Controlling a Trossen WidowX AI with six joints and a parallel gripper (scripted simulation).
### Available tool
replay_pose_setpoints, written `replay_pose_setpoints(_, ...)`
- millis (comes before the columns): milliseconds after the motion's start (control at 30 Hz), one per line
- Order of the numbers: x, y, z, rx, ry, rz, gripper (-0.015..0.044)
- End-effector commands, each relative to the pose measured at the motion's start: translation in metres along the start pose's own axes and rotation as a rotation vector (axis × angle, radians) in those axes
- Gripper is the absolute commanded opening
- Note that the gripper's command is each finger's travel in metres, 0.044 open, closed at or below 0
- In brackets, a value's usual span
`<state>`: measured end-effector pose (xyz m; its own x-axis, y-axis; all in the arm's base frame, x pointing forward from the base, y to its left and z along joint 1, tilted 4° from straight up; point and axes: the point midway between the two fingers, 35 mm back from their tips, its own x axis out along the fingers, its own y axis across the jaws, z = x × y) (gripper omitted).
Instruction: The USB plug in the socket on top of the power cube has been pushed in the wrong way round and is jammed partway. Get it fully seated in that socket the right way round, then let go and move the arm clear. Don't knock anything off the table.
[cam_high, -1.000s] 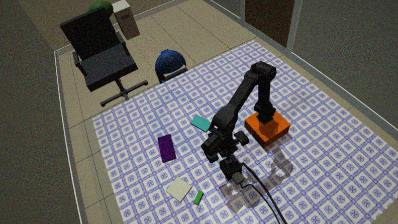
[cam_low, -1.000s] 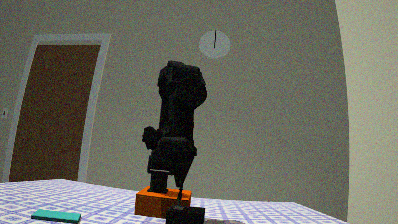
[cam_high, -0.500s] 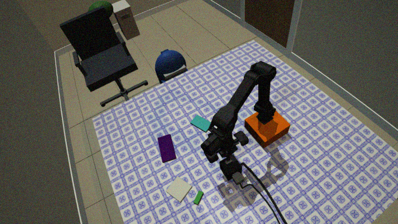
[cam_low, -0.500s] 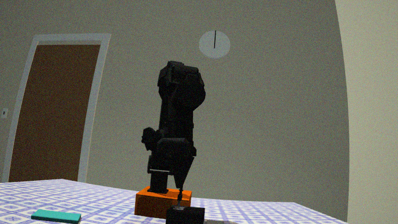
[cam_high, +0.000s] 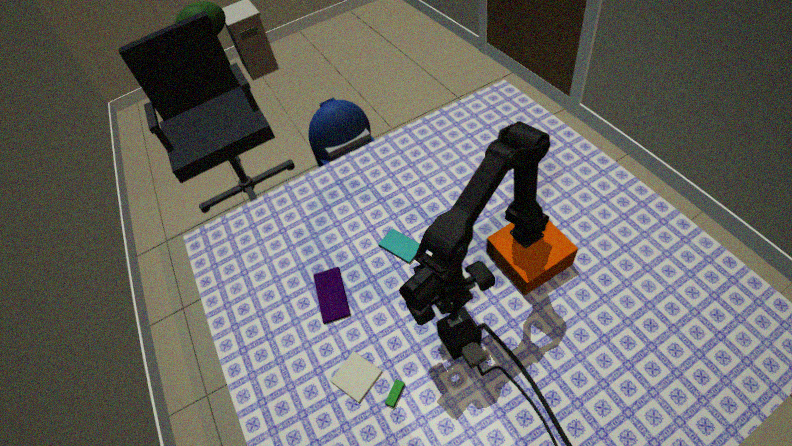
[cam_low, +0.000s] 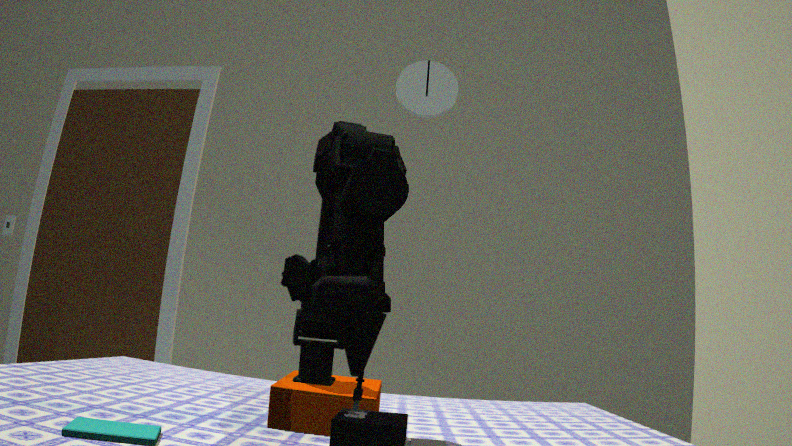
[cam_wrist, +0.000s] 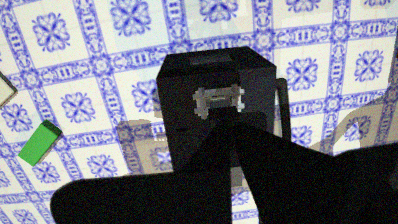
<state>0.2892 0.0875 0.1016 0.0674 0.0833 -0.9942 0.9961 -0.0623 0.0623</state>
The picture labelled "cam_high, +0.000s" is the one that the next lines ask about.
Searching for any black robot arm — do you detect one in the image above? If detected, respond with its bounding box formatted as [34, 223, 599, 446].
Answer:
[399, 121, 550, 311]

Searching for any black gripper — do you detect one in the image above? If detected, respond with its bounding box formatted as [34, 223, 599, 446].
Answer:
[406, 261, 495, 325]

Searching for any flat teal rectangular slab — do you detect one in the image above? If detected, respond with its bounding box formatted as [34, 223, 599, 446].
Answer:
[378, 229, 420, 264]

